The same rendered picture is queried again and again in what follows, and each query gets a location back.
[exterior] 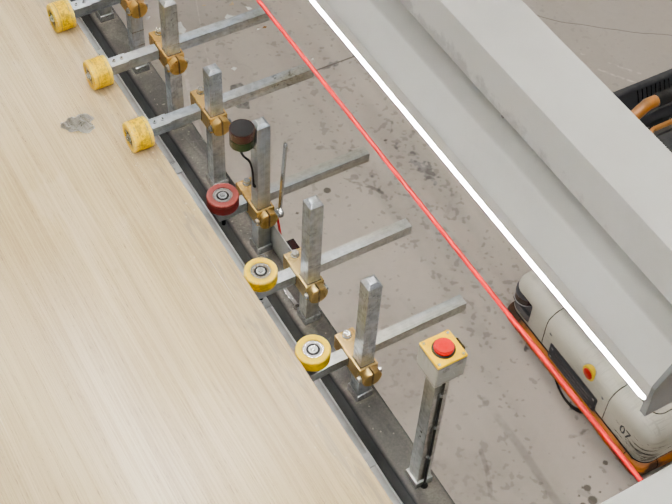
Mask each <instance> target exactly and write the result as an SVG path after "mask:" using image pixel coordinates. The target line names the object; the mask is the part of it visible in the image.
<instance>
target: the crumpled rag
mask: <svg viewBox="0 0 672 504"><path fill-rule="evenodd" d="M92 120H94V117H92V116H91V115H89V114H87V113H83V114H78V115H77V116H76V117H70V118H67V120H66V121H65V122H61V123H60V124H61V127H60V128H62V129H66V130H67V131H68V132H75V131H80V132H83V133H90V132H91V131H92V130H93V129H95V126H94V125H93V124H92V123H91V121H92Z"/></svg>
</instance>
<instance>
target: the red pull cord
mask: <svg viewBox="0 0 672 504"><path fill-rule="evenodd" d="M256 1H257V3H258V4H259V5H260V6H261V8H262V9H263V10H264V11H265V13H266V14H267V15H268V16H269V18H270V19H271V20H272V22H273V23H274V24H275V25H276V27H277V28H278V29H279V30H280V32H281V33H282V34H283V35H284V37H285V38H286V39H287V40H288V42H289V43H290V44H291V45H292V47H293V48H294V49H295V50H296V52H297V53H298V54H299V56H300V57H301V58H302V59H303V61H304V62H305V63H306V64H307V66H308V67H309V68H310V69H311V71H312V72H313V73H314V74H315V76H316V77H317V78H318V79H319V81H320V82H321V83H322V84H323V86H324V87H325V88H326V89H327V91H328V92H329V93H330V95H331V96H332V97H333V98H334V100H335V101H336V102H337V103H338V105H339V106H340V107H341V108H342V110H343V111H344V112H345V113H346V115H347V116H348V117H349V118H350V120H351V121H352V122H353V123H354V125H355V126H356V127H357V129H358V130H359V131H360V132H361V134H362V135H363V136H364V137H365V139H366V140H367V141H368V142H369V144H370V145H371V146H372V147H373V149H374V150H375V151H376V152H377V154H378V155H379V156H380V157H381V159H382V160H383V161H384V162H385V164H386V165H387V166H388V168H389V169H390V170H391V171H392V173H393V174H394V175H395V176H396V178H397V179H398V180H399V181H400V183H401V184H402V185H403V186H404V188H405V189H406V190H407V191H408V193H409V194H410V195H411V196H412V198H413V199H414V200H415V202H416V203H417V204H418V205H419V207H420V208H421V209H422V210H423V212H424V213H425V214H426V215H427V217H428V218H429V219H430V220H431V222H432V223H433V224H434V225H435V227H436V228H437V229H438V230H439V232H440V233H441V234H442V236H443V237H444V238H445V239H446V241H447V242H448V243H449V244H450V246H451V247H452V248H453V249H454V251H455V252H456V253H457V254H458V256H459V257H460V258H461V259H462V261H463V262H464V263H465V264H466V266H467V267H468V268H469V269H470V271H471V272H472V273H473V275H474V276H475V277H476V278H477V280H478V281H479V282H480V283H481V285H482V286H483V287H484V288H485V290H486V291H487V292H488V293H489V295H490V296H491V297H492V298H493V300H494V301H495V302H496V303H497V305H498V306H499V307H500V309H501V310H502V311H503V312H504V314H505V315H506V316H507V317H508V319H509V320H510V321H511V322H512V324H513V325H514V326H515V327H516V329H517V330H518V331H519V332H520V334H521V335H522V336H523V337H524V339H525V340H526V341H527V342H528V344H529V345H530V346H531V348H532V349H533V350H534V351H535V353H536V354H537V355H538V356H539V358H540V359H541V360H542V361H543V363H544V364H545V365H546V366H547V368H548V369H549V370H550V371H551V373H552V374H553V375H554V376H555V378H556V379H557V380H558V382H559V383H560V384H561V385H562V387H563V388H564V389H565V390H566V392H567V393H568V394H569V395H570V397H571V398H572V399H573V400H574V402H575V403H576V404H577V405H578V407H579V408H580V409H581V410H582V412H583V413H584V414H585V415H586V417H587V418H588V419H589V421H590V422H591V423H592V424H593V426H594V427H595V428H596V429H597V431H598V432H599V433H600V434H601V436H602V437H603V438H604V439H605V441H606V442H607V443H608V444H609V446H610V447H611V448H612V449H613V451H614V452H615V453H616V455H617V456H618V457H619V458H620V460H621V461H622V462H623V463H624V465H625V466H626V467H627V468H628V470H629V471H630V472H631V473H632V475H633V476H634V477H635V478H636V480H637V481H638V482H640V481H642V480H644V479H643V478H642V477H641V476H640V474H639V473H638V472H637V471H636V469H635V468H634V467H633V466H632V464H631V463H630V462H629V461H628V459H627V458H626V457H625V456H624V454H623V453H622V452H621V451H620V449H619V448H618V447H617V446H616V444H615V443H614V442H613V441H612V439H611V438H610V437H609V436H608V434H607V433H606V432H605V431H604V429H603V428H602V427H601V426H600V424H599V423H598V422H597V421H596V419H595V418H594V417H593V416H592V414H591V413H590V412H589V411H588V409H587V408H586V407H585V406H584V404H583V403H582V402H581V401H580V399H579V398H578V397H577V396H576V394H575V393H574V392H573V391H572V389H571V388H570V387H569V386H568V384H567V383H566V382H565V381H564V379H563V378H562V377H561V376H560V374H559V373H558V372H557V371H556V369H555V368H554V367H553V365H552V364H551V363H550V362H549V360H548V359H547V358H546V357H545V355H544V354H543V353H542V352H541V350H540V349H539V348H538V347H537V345H536V344H535V343H534V342H533V340H532V339H531V338H530V337H529V335H528V334H527V333H526V332H525V330H524V329H523V328H522V327H521V325H520V324H519V323H518V322H517V320H516V319H515V318H514V317H513V315H512V314H511V313H510V312H509V310H508V309H507V308H506V307H505V305H504V304H503V303H502V302H501V300H500V299H499V298H498V297H497V295H496V294H495V293H494V292H493V290H492V289H491V288H490V287H489V285H488V284H487V283H486V282H485V280H484V279H483V278H482V277H481V275H480V274H479V273H478V272H477V270H476V269H475V268H474V267H473V265H472V264H471V263H470V262H469V260H468V259H467V258H466V257H465V255H464V254H463V253H462V251H461V250H460V249H459V248H458V246H457V245H456V244H455V243H454V241H453V240H452V239H451V238H450V236H449V235H448V234H447V233H446V231H445V230H444V229H443V228H442V226H441V225H440V224H439V223H438V221H437V220H436V219H435V218H434V216H433V215H432V214H431V213H430V211H429V210H428V209H427V208H426V206H425V205H424V204H423V203H422V201H421V200H420V199H419V198H418V196H417V195H416V194H415V193H414V191H413V190H412V189H411V188H410V186H409V185H408V184H407V183H406V181H405V180H404V179H403V178H402V176H401V175H400V174H399V173H398V171H397V170H396V169H395V168H394V166H393V165H392V164H391V163H390V161H389V160H388V159H387V158H386V156H385V155H384V154H383V153H382V151H381V150H380V149H379V148H378V146H377V145H376V144H375V143H374V141H373V140H372V139H371V138H370V136H369V135H368V134H367V132H366V131H365V130H364V129H363V127H362V126H361V125H360V124H359V122H358V121H357V120H356V119H355V117H354V116H353V115H352V114H351V112H350V111H349V110H348V109H347V107H346V106H345V105H344V104H343V102H342V101H341V100H340V99H339V97H338V96H337V95H336V94H335V92H334V91H333V90H332V89H331V87H330V86H329V85H328V84H327V82H326V81H325V80H324V79H323V77H322V76H321V75H320V74H319V72H318V71H317V70H316V69H315V67H314V66H313V65H312V64H311V62H310V61H309V60H308V59H307V57H306V56H305V55H304V54H303V52H302V51H301V50H300V49H299V47H298V46H297V45H296V44H295V42H294V41H293V40H292V39H291V37H290V36H289V35H288V34H287V32H286V31H285V30H284V29H283V27H282V26H281V25H280V24H279V22H278V21H277V20H276V19H275V17H274V16H273V15H272V13H271V12H270V11H269V10H268V8H267V7H266V6H265V5H264V3H263V2H262V1H261V0H256Z"/></svg>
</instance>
